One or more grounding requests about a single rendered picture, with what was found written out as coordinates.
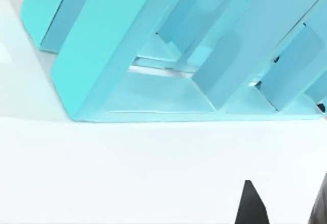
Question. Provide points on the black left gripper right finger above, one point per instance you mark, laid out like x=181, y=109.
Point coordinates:
x=320, y=208

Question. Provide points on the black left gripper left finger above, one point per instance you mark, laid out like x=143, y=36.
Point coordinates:
x=251, y=208

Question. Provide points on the light blue rack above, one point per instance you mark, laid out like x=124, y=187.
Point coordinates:
x=107, y=55

